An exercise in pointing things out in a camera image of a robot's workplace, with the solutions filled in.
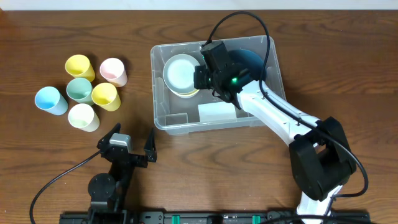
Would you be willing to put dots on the clear plastic storage bin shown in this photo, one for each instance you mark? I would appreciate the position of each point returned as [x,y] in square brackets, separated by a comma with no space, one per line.
[203,112]

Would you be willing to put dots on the yellow cup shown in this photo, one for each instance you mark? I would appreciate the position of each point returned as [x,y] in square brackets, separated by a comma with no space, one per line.
[79,66]
[106,96]

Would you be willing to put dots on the light blue cup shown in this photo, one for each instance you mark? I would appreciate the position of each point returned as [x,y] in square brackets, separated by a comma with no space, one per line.
[50,100]

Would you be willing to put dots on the small grey bowl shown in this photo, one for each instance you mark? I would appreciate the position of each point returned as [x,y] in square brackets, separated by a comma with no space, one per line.
[178,73]

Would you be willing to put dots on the green cup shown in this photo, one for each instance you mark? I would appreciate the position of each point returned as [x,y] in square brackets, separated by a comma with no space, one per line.
[80,90]

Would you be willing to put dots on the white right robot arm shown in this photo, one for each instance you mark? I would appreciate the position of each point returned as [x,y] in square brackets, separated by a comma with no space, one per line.
[320,157]

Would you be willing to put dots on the yellow cup front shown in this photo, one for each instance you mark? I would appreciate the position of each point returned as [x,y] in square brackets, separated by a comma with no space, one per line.
[106,96]

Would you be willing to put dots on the small yellow bowl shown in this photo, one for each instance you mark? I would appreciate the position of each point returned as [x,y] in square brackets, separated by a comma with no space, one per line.
[187,93]

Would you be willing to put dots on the dark blue bowl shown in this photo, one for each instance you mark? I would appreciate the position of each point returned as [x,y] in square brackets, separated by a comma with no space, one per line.
[249,60]

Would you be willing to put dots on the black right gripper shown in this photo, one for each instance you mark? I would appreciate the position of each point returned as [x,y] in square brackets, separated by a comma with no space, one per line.
[199,76]

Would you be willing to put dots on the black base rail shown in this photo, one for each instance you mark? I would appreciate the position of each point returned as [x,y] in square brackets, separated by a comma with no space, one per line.
[158,217]

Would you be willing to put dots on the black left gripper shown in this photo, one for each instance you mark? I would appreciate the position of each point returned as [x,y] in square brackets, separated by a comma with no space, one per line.
[130,157]

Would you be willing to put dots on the cream white cup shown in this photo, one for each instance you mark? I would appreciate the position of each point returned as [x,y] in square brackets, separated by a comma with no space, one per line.
[82,116]

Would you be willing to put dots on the pink cup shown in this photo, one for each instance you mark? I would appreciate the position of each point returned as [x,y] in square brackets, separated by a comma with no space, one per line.
[113,70]

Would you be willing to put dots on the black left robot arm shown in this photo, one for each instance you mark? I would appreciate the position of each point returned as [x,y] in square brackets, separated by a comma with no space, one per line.
[108,190]

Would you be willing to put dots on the yellow cup rear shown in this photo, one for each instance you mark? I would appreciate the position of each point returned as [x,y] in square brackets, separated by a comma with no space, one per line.
[79,66]

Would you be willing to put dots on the small white bowl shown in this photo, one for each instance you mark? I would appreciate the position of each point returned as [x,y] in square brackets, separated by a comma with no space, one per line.
[187,95]

